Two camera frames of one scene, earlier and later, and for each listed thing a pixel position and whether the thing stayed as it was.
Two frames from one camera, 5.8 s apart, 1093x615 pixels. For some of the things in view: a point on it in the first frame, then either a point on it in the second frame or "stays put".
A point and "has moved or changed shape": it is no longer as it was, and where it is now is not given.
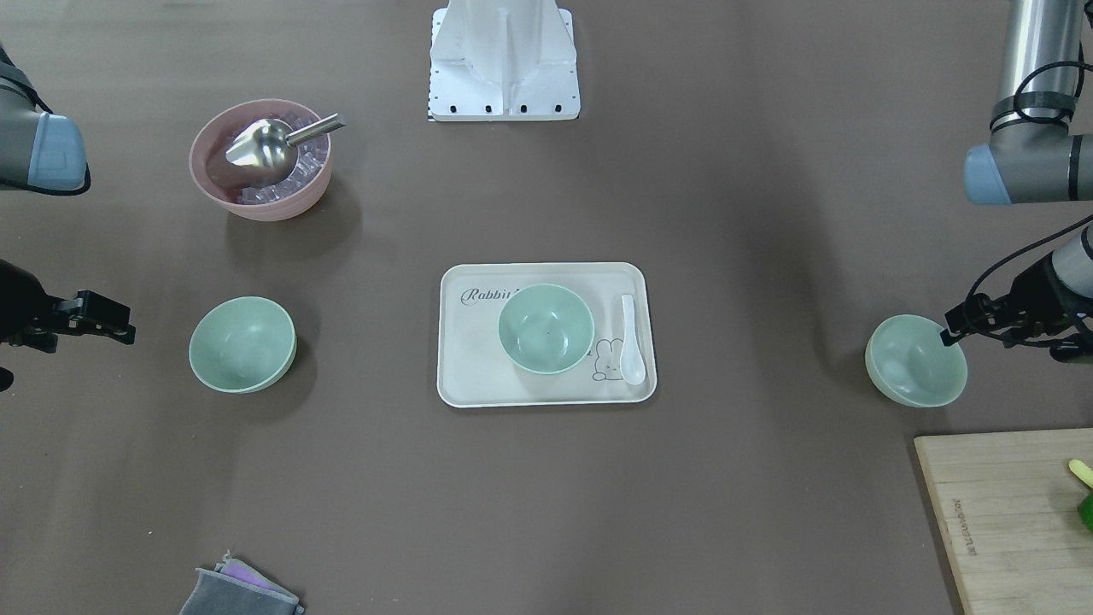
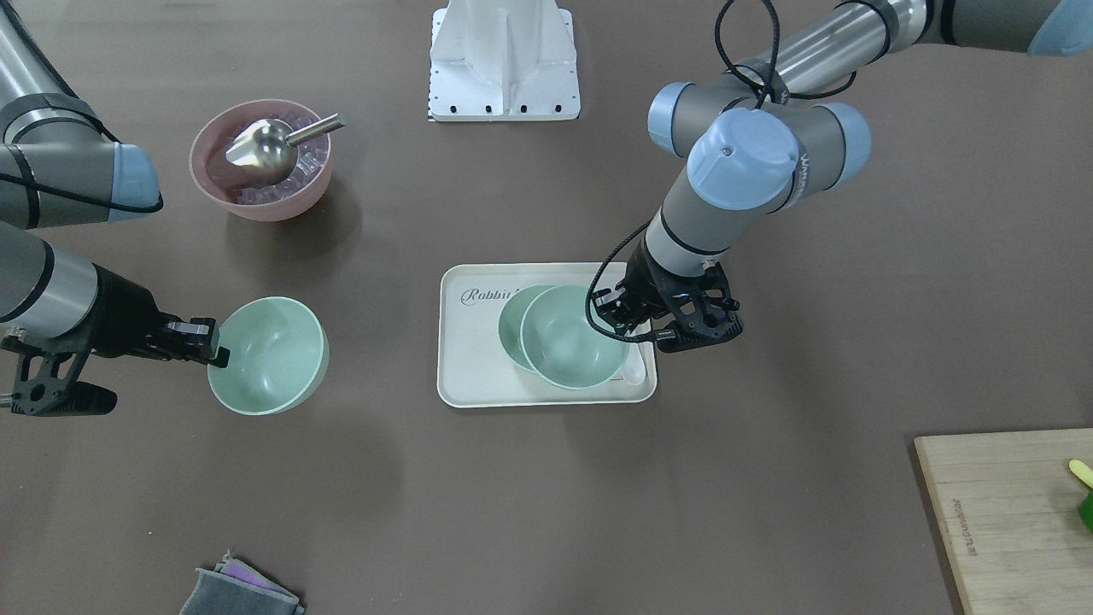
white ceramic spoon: x=632 y=366 stays put
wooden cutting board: x=1008 y=506 stays put
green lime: x=1085 y=511 stays put
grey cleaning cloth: x=237 y=588 stays put
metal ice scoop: x=265 y=147 stays put
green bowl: x=242 y=344 has moved or changed shape
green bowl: x=907 y=362 → x=562 y=345
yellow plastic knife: x=1082 y=471 stays put
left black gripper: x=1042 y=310 → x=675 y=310
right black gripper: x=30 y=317 → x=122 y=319
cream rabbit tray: x=545 y=334 stays put
